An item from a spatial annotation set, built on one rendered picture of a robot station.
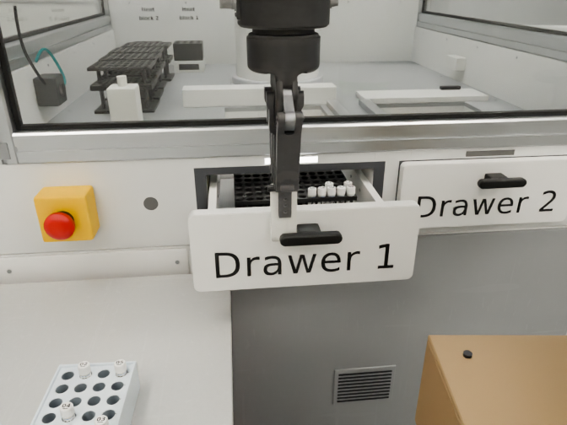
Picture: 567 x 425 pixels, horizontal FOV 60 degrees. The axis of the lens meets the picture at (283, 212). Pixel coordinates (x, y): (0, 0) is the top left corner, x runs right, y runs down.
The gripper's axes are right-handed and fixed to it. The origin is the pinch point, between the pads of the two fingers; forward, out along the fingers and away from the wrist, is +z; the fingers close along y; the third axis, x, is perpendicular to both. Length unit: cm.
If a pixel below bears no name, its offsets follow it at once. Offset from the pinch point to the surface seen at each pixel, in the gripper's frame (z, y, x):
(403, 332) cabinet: 34.1, -17.5, 24.3
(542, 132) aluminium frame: -3.3, -17.8, 42.9
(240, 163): -0.2, -17.5, -4.6
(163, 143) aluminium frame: -3.4, -17.9, -15.6
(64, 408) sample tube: 12.4, 15.6, -22.9
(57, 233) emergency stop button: 6.4, -10.2, -30.0
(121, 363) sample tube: 12.4, 9.9, -18.6
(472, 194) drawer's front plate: 5.8, -15.7, 32.0
